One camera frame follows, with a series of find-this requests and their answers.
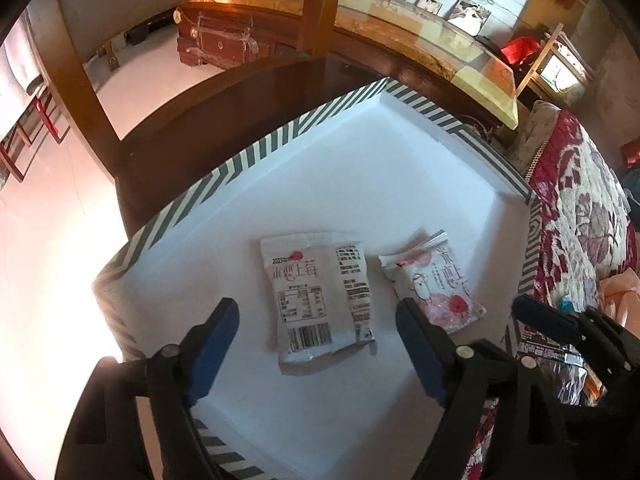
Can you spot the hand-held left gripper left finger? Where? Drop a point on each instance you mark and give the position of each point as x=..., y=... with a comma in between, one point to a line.
x=215, y=355

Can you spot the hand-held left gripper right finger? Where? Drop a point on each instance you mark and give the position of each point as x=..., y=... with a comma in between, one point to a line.
x=420, y=355

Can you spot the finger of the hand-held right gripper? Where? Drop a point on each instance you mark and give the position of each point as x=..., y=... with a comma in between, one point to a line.
x=542, y=319

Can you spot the clear plastic snack bag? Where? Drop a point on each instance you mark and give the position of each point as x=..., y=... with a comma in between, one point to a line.
x=547, y=352

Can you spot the white pink snack packet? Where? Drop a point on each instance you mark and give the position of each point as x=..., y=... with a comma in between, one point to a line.
x=442, y=285

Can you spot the white snack packet with barcode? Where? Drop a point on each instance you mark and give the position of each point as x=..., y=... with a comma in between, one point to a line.
x=310, y=280

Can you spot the white box with striped rim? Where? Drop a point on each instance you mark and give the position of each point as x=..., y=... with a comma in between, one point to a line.
x=350, y=185

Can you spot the pink blanket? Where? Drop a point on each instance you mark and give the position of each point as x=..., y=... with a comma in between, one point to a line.
x=620, y=290

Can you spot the orange biscuit packet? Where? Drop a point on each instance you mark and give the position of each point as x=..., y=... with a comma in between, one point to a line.
x=594, y=390

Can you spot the floral blanket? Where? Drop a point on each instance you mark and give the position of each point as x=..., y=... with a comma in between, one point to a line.
x=575, y=200

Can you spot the dark wooden table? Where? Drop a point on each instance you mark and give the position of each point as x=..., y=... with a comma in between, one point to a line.
x=200, y=125

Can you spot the small wooden stand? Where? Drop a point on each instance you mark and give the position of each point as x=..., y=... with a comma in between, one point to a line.
x=562, y=65

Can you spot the red bag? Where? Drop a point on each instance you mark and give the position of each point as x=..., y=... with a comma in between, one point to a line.
x=520, y=51

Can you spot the red metal rack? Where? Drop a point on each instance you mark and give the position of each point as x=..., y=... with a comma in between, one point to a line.
x=45, y=115

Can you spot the long glass-topped wooden cabinet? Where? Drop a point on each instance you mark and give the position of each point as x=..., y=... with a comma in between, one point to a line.
x=425, y=45

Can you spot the wooden chest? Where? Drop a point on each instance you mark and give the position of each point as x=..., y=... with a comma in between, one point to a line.
x=220, y=45

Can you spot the wooden chair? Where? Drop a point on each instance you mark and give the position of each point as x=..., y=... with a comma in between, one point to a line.
x=320, y=10

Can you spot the large photo frame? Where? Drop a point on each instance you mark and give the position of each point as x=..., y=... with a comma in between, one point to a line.
x=469, y=16

